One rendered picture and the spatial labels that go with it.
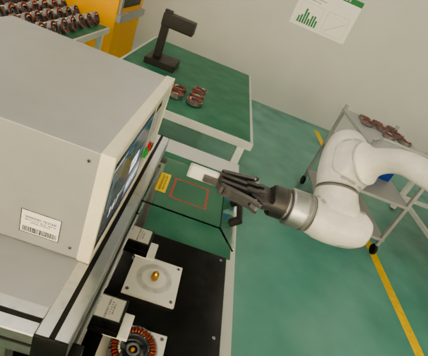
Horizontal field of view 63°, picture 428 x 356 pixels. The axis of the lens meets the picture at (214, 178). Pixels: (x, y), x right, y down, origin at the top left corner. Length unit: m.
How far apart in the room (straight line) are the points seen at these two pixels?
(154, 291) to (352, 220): 0.56
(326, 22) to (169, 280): 5.26
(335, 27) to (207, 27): 1.92
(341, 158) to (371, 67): 5.41
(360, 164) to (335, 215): 0.13
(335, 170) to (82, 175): 0.57
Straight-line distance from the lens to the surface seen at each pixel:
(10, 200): 0.60
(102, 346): 0.93
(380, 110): 6.51
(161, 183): 0.93
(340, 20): 6.00
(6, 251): 0.62
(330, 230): 0.83
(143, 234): 0.98
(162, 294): 1.05
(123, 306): 0.82
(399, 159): 0.83
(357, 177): 0.87
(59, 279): 0.59
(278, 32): 5.87
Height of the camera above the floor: 1.57
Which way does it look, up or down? 29 degrees down
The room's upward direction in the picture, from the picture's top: 24 degrees clockwise
